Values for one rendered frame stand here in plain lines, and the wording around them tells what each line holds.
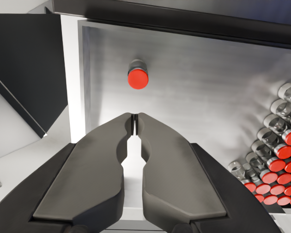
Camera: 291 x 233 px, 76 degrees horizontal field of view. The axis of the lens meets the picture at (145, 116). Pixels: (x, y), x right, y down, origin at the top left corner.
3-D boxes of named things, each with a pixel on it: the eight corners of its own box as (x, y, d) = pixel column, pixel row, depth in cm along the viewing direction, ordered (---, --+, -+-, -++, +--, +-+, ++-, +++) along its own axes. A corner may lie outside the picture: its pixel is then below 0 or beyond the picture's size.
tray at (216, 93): (365, 58, 23) (400, 64, 20) (272, 197, 35) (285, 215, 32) (86, 19, 20) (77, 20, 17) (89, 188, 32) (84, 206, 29)
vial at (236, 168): (243, 161, 30) (259, 183, 26) (238, 171, 31) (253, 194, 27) (230, 160, 30) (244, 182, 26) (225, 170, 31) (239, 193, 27)
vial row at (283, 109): (297, 83, 24) (330, 97, 20) (245, 181, 33) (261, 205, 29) (282, 81, 24) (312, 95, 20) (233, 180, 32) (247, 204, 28)
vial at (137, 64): (148, 59, 22) (150, 69, 18) (145, 77, 23) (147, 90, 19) (129, 57, 22) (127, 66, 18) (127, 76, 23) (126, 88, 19)
